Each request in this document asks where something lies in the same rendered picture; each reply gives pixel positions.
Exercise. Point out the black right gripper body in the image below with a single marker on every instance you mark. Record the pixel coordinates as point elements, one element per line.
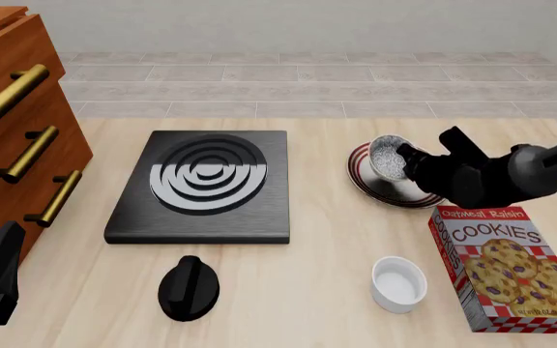
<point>433,174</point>

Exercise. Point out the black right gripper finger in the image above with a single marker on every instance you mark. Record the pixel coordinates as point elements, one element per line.
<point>411,150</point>
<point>411,168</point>

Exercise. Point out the grey and black right arm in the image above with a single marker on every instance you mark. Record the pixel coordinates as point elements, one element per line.
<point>530,174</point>

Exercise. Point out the plate with red rings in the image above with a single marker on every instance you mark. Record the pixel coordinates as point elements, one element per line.
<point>389,190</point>

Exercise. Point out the white ramekin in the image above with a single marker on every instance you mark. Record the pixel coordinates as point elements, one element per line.
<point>398,284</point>

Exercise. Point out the flat black stove plate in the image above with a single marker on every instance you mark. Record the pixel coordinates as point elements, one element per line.
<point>133,214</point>

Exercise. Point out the wooden cabinet drawer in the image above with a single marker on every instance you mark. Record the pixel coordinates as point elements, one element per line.
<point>66,119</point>
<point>12,203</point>
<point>27,47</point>

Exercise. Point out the oatmeal raisin cookies box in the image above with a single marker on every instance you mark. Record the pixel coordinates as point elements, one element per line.
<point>510,261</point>

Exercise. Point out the round black stove knob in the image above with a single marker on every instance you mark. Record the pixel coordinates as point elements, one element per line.
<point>189,290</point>

